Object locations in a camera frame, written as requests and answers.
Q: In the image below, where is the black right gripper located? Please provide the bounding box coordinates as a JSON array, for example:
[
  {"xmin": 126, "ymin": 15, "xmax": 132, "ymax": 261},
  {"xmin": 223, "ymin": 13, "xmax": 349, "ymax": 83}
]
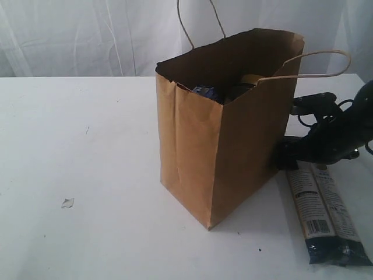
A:
[{"xmin": 275, "ymin": 124, "xmax": 358, "ymax": 170}]

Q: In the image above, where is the nut jar gold lid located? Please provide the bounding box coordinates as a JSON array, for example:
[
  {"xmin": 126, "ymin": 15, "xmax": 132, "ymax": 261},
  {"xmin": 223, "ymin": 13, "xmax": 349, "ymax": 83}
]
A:
[{"xmin": 240, "ymin": 74, "xmax": 263, "ymax": 86}]

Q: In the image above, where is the brown coffee pouch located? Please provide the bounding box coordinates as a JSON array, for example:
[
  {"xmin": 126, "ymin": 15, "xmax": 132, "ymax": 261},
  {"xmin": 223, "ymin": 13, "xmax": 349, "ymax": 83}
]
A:
[{"xmin": 177, "ymin": 83, "xmax": 192, "ymax": 92}]

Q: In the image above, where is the milk carton blue white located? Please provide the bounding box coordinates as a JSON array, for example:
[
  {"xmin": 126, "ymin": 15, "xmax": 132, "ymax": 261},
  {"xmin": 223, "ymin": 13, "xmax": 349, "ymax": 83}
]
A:
[{"xmin": 192, "ymin": 86, "xmax": 219, "ymax": 101}]

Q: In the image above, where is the brown paper bag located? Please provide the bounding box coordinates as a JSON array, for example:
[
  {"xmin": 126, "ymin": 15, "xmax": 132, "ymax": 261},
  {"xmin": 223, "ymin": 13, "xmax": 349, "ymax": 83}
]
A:
[{"xmin": 155, "ymin": 28, "xmax": 306, "ymax": 229}]

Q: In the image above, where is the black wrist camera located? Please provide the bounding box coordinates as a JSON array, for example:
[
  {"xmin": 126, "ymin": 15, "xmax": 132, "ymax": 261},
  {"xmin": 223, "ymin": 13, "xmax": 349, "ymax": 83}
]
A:
[{"xmin": 290, "ymin": 92, "xmax": 342, "ymax": 128}]

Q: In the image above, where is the torn label scrap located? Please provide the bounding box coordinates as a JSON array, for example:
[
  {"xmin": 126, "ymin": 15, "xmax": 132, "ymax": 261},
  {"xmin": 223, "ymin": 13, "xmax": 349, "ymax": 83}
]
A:
[{"xmin": 61, "ymin": 198, "xmax": 75, "ymax": 209}]

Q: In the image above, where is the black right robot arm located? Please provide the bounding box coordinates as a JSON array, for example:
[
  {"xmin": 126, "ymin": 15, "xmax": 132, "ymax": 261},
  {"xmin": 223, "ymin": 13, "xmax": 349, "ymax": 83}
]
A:
[{"xmin": 273, "ymin": 82, "xmax": 372, "ymax": 170}]

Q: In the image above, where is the white curtain backdrop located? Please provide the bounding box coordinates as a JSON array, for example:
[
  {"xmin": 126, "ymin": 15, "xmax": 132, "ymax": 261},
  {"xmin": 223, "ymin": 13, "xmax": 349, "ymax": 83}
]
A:
[{"xmin": 1, "ymin": 1, "xmax": 372, "ymax": 81}]

